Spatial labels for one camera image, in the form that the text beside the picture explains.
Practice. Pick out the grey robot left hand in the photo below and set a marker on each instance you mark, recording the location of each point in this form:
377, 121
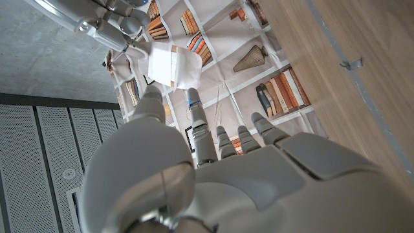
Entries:
258, 187

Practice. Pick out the white bandage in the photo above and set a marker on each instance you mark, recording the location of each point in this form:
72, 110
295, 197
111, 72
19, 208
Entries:
161, 64

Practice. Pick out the printed bookshelf backdrop cloth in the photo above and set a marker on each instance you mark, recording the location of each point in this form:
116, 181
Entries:
233, 35

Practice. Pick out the grey perforated metal panel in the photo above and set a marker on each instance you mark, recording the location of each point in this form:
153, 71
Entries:
42, 161

